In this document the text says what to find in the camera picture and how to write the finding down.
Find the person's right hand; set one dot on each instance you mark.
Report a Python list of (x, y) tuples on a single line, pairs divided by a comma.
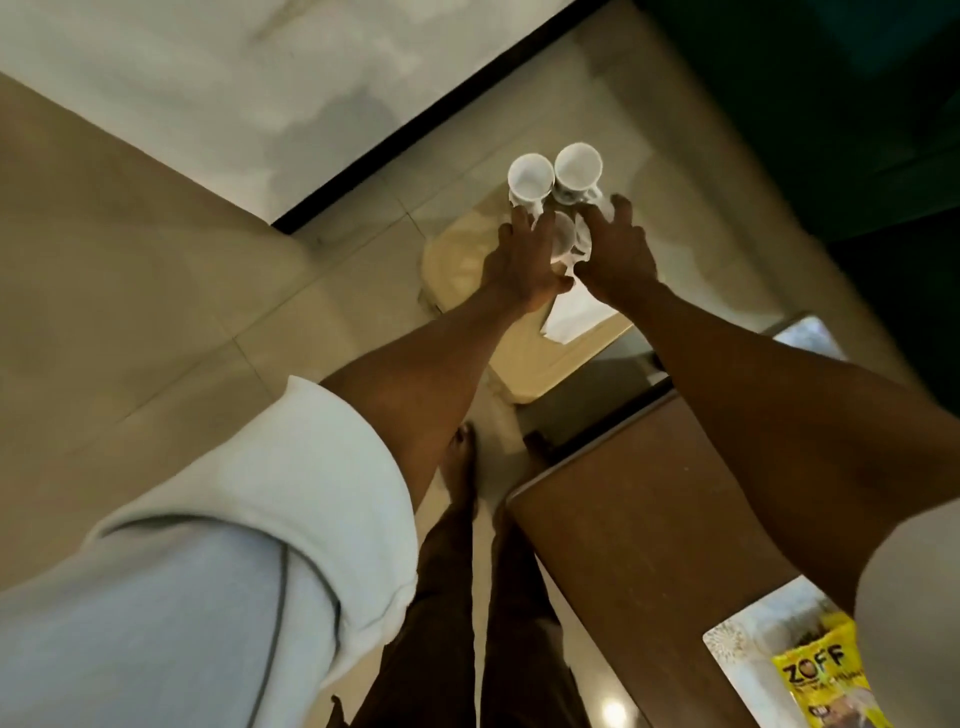
[(619, 262)]

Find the person's left hand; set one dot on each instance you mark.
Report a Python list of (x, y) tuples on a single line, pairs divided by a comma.
[(521, 262)]

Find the person's left thumb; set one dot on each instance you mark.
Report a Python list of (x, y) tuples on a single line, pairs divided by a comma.
[(562, 284)]

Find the person's right thumb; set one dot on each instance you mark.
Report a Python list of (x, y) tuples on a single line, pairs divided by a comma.
[(582, 271)]

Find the small white cup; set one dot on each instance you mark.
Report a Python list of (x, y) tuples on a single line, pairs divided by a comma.
[(563, 229)]

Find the person's right forearm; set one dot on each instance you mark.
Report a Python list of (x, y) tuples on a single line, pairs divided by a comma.
[(787, 442)]

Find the person's left forearm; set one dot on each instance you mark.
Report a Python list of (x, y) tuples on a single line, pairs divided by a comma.
[(427, 382)]

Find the white paper napkin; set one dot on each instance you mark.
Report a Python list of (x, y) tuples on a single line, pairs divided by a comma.
[(574, 319)]

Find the white ceramic mug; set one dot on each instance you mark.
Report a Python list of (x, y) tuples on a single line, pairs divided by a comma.
[(579, 171), (530, 176)]

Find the cream plastic tray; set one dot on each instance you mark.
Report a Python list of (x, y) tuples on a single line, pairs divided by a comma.
[(457, 262)]

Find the person's right foot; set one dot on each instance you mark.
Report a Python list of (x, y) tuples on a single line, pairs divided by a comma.
[(538, 454)]

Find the person's foot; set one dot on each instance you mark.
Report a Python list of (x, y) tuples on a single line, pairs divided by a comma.
[(460, 469), (538, 454)]

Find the person's left foot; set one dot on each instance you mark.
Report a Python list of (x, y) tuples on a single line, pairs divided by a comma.
[(460, 469)]

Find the reflective glass plate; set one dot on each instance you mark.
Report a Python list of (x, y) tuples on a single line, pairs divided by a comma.
[(810, 337)]

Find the brown wooden table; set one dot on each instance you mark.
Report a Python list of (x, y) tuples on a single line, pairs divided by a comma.
[(645, 525)]

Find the dark green curtain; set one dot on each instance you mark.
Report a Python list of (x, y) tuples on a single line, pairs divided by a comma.
[(825, 97)]

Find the dark brown trousers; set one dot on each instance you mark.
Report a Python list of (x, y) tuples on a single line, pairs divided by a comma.
[(525, 637)]

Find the white left shirt sleeve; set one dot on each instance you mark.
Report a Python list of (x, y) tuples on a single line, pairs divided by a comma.
[(225, 570)]

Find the white shirt sleeve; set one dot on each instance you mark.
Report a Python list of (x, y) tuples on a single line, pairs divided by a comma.
[(225, 570), (915, 622)]

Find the yellow snack packet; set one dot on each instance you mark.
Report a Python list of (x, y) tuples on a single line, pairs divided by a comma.
[(821, 675)]

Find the white right shirt sleeve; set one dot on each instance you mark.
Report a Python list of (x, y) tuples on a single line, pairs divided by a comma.
[(915, 622)]

